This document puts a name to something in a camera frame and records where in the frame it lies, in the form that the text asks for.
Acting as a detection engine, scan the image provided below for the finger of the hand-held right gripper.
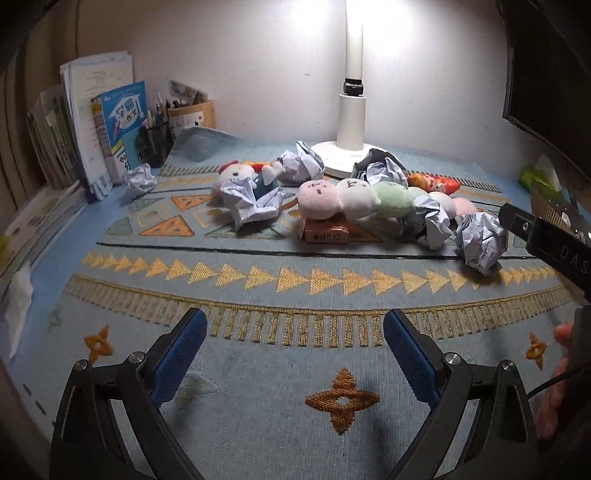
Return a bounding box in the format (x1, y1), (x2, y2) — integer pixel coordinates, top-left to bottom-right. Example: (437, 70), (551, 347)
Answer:
(499, 203), (591, 298)

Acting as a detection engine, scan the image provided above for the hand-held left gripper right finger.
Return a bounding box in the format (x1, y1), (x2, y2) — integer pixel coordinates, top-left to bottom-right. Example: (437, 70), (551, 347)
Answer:
(383, 308), (539, 480)

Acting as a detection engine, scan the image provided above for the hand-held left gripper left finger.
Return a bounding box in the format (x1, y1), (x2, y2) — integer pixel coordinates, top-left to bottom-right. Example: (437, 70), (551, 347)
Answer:
(50, 308), (208, 480)

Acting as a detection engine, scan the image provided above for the white cat plush toy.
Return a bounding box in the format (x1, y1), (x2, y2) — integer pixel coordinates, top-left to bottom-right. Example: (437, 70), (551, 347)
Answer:
(211, 159), (287, 208)

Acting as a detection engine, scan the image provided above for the person's right hand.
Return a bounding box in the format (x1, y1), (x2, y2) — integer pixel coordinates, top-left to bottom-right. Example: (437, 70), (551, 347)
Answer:
(536, 324), (574, 440)

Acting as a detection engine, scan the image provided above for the woven basket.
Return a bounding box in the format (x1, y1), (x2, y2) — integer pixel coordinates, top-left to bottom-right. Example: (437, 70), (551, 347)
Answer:
(530, 180), (591, 243)

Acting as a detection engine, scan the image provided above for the large crumpled paper ball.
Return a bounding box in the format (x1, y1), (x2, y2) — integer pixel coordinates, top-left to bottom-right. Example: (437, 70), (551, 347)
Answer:
(455, 211), (509, 278)

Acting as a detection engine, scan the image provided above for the green tissue pack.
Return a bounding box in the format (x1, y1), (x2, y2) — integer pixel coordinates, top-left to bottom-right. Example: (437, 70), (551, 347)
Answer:
(519, 154), (563, 192)

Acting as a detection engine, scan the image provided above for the blue patterned mat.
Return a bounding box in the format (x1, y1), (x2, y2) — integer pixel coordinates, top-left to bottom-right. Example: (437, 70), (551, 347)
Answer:
(9, 127), (591, 480)

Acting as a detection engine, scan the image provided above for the crumpled grey paper ball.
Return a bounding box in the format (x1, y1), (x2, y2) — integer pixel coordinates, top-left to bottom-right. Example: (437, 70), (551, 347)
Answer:
(401, 196), (455, 251)

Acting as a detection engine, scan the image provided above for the orange snack packet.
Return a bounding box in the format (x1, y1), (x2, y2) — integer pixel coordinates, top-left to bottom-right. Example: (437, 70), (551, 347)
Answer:
(406, 172), (461, 193)

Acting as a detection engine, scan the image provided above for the small orange box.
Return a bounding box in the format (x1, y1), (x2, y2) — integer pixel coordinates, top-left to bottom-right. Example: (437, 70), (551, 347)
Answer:
(300, 215), (352, 245)

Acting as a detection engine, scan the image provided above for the crumpled printed paper ball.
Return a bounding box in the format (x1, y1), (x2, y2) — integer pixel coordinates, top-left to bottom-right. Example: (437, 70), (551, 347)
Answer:
(221, 178), (288, 232)

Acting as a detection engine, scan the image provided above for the plush dango with faces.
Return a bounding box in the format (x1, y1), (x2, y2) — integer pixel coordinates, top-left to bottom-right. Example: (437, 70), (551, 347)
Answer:
(297, 178), (417, 221)

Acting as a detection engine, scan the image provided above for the white tissue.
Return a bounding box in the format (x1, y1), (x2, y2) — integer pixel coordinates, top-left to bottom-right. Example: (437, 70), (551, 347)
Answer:
(4, 262), (36, 361)

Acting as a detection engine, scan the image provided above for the crumpled white paper ball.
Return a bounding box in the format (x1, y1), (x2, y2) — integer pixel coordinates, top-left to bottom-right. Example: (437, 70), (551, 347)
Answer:
(122, 164), (158, 200)
(276, 141), (326, 186)

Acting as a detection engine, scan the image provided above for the dark computer monitor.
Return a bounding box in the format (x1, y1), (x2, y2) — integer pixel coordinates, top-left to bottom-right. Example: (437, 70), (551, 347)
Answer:
(496, 0), (591, 195)

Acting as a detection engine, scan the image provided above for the small white card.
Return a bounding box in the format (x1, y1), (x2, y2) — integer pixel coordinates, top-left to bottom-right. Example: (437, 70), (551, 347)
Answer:
(90, 175), (112, 202)

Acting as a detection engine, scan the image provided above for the crumpled dark and white paper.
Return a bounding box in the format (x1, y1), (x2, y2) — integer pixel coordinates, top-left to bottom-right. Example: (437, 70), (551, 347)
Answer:
(351, 149), (409, 186)

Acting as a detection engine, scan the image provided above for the flat stack of books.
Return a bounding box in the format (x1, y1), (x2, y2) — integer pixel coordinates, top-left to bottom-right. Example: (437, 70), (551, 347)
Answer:
(0, 181), (89, 280)

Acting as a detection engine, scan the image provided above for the black mesh pen holder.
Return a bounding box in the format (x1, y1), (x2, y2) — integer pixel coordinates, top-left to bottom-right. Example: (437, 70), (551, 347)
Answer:
(136, 121), (177, 169)

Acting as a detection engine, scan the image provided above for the cardboard pen box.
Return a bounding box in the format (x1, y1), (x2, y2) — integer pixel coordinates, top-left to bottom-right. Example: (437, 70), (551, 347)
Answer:
(167, 99), (217, 138)

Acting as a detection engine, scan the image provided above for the blue book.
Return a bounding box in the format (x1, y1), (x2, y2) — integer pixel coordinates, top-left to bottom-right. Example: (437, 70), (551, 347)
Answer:
(91, 82), (149, 185)

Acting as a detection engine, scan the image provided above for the white desk lamp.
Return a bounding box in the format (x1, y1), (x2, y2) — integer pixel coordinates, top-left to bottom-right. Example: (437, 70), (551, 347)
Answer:
(308, 0), (398, 178)

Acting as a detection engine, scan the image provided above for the row of upright books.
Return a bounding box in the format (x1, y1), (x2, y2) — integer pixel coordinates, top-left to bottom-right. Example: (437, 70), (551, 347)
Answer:
(25, 85), (88, 191)

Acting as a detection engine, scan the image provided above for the printed card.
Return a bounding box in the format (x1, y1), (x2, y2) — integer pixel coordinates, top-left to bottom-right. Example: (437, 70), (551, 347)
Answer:
(168, 79), (208, 108)

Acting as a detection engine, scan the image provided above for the stack of white papers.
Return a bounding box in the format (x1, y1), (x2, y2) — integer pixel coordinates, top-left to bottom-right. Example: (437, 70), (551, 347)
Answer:
(60, 52), (136, 185)

